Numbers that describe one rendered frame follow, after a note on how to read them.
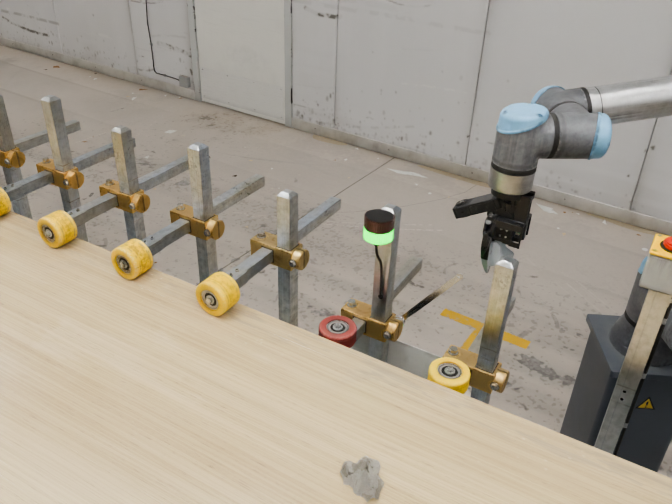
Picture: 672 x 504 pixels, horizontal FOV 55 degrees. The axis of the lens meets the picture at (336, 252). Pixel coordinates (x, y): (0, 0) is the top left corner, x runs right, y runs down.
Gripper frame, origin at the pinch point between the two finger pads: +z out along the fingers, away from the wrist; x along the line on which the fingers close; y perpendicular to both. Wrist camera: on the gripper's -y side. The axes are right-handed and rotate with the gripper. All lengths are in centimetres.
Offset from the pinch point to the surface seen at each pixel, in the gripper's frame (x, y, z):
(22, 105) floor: 184, -414, 97
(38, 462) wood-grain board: -84, -46, 7
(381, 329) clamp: -19.0, -15.6, 11.5
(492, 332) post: -18.8, 8.2, 2.6
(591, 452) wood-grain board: -35.7, 31.5, 7.0
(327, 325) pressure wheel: -29.6, -23.4, 6.6
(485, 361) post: -18.8, 7.9, 10.2
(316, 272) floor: 104, -104, 97
